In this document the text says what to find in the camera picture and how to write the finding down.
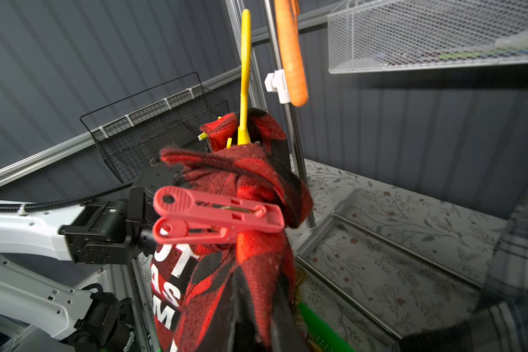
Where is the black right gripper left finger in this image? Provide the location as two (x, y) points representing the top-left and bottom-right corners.
(197, 281), (246, 351)

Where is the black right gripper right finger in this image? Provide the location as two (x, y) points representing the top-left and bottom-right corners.
(270, 283), (309, 352)

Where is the red black plaid shirt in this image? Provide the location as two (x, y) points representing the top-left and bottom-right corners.
(150, 108), (313, 351)

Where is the red clothespin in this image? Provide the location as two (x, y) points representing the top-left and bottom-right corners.
(153, 186), (285, 245)

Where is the yellow plastic hanger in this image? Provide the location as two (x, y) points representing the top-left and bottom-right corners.
(197, 8), (254, 150)

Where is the orange plastic hanger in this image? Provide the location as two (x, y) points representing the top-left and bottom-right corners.
(274, 0), (309, 107)

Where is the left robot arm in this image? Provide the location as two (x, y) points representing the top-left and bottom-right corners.
(0, 165), (179, 351)

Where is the grey plaid long-sleeve shirt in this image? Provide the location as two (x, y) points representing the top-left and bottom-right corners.
(392, 191), (528, 351)

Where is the green perforated plastic tray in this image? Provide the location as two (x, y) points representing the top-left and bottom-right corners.
(299, 303), (354, 352)

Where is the steel clothes rack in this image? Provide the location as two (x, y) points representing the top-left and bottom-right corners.
(263, 0), (482, 340)

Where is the floral table mat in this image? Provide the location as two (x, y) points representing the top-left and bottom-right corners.
(287, 160), (506, 351)

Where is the black wire wall basket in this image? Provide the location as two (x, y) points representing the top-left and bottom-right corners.
(79, 72), (229, 182)

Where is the white mesh wire basket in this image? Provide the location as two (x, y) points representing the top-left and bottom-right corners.
(327, 1), (528, 74)

